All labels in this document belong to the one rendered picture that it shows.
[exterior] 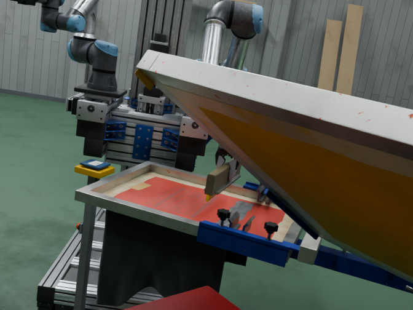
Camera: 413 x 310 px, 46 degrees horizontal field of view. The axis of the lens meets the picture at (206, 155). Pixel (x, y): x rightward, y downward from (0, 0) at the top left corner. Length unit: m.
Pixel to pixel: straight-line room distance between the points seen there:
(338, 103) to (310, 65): 8.59
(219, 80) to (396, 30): 8.90
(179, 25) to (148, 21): 0.16
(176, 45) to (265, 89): 2.01
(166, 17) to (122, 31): 6.50
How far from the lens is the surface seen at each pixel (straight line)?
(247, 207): 1.98
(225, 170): 1.80
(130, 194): 1.93
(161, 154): 2.48
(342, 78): 8.71
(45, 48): 9.44
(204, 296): 1.00
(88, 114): 2.37
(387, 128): 0.52
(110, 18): 9.13
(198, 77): 0.72
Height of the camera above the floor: 1.60
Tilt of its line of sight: 13 degrees down
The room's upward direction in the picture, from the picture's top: 9 degrees clockwise
